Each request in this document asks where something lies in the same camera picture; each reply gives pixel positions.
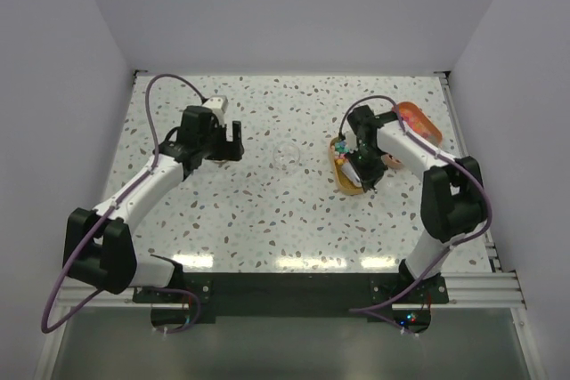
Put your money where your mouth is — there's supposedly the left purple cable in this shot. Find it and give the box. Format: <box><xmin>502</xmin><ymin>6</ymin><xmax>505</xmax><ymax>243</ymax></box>
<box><xmin>41</xmin><ymin>72</ymin><xmax>210</xmax><ymax>335</ymax></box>

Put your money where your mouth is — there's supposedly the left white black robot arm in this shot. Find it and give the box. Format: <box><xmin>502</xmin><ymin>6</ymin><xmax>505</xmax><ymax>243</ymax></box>
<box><xmin>63</xmin><ymin>96</ymin><xmax>244</xmax><ymax>302</ymax></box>

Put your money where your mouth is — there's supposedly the yellow tray of star candies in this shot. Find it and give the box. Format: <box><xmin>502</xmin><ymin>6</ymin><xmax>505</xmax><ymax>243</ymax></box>
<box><xmin>328</xmin><ymin>137</ymin><xmax>364</xmax><ymax>196</ymax></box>

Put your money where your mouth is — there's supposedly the clear glass jar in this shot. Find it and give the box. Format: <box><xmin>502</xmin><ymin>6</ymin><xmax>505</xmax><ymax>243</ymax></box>
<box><xmin>273</xmin><ymin>141</ymin><xmax>300</xmax><ymax>176</ymax></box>

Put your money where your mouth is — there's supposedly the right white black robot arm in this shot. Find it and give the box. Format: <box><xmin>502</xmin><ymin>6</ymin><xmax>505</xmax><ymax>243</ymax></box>
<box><xmin>339</xmin><ymin>105</ymin><xmax>493</xmax><ymax>303</ymax></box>

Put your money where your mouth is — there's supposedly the pink tray of lollipops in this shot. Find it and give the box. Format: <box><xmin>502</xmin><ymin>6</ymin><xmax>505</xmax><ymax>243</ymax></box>
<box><xmin>382</xmin><ymin>154</ymin><xmax>404</xmax><ymax>170</ymax></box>

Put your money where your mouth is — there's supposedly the metal scoop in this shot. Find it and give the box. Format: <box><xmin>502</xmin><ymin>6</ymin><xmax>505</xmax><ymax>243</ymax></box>
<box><xmin>341</xmin><ymin>161</ymin><xmax>362</xmax><ymax>188</ymax></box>

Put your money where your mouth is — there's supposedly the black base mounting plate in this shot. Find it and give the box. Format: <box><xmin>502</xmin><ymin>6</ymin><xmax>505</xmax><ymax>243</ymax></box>
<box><xmin>133</xmin><ymin>272</ymin><xmax>450</xmax><ymax>332</ymax></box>

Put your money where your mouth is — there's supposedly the orange tray of gummy candies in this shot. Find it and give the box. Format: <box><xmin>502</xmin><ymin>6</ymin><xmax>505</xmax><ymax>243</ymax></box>
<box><xmin>397</xmin><ymin>101</ymin><xmax>443</xmax><ymax>146</ymax></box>

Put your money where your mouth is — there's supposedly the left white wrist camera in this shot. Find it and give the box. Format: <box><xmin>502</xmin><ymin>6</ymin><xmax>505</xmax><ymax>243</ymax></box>
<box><xmin>203</xmin><ymin>95</ymin><xmax>228</xmax><ymax>116</ymax></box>

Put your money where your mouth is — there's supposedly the aluminium frame rail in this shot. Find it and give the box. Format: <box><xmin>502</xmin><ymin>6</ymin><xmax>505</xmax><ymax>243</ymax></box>
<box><xmin>55</xmin><ymin>272</ymin><xmax>526</xmax><ymax>309</ymax></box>

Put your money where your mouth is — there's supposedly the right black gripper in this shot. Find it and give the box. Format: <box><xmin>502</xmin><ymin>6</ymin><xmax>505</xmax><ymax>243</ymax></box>
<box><xmin>345</xmin><ymin>145</ymin><xmax>388</xmax><ymax>191</ymax></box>

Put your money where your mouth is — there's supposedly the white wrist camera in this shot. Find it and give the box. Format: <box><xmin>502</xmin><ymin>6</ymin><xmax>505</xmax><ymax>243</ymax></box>
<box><xmin>203</xmin><ymin>95</ymin><xmax>228</xmax><ymax>116</ymax></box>
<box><xmin>345</xmin><ymin>132</ymin><xmax>358</xmax><ymax>151</ymax></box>

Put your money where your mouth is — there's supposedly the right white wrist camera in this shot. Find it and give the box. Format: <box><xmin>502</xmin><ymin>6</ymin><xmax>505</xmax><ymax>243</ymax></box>
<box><xmin>345</xmin><ymin>132</ymin><xmax>358</xmax><ymax>151</ymax></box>

